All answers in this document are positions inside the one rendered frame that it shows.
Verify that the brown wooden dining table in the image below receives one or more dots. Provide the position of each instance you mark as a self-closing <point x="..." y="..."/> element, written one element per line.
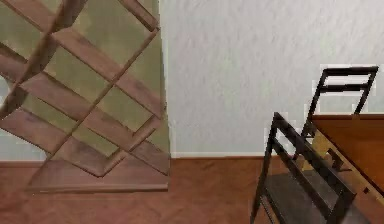
<point x="356" y="143"/>

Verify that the brown wooden lattice shelf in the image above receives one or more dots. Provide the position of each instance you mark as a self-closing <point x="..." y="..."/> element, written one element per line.
<point x="83" y="50"/>

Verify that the black slatted chair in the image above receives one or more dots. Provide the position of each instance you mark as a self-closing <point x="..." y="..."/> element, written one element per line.
<point x="346" y="87"/>
<point x="300" y="196"/>

